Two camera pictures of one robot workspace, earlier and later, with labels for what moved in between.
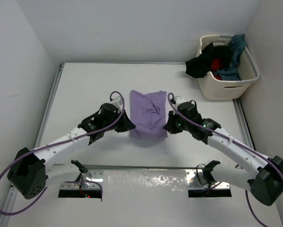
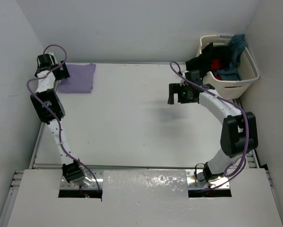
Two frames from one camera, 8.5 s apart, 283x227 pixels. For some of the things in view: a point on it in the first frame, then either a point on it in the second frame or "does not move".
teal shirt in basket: [236, 44] does not move
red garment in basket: [216, 65] does not move
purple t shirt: [148, 115] to [80, 81]
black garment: [200, 65] does not move
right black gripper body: [177, 125] to [184, 96]
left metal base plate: [91, 179] does not move
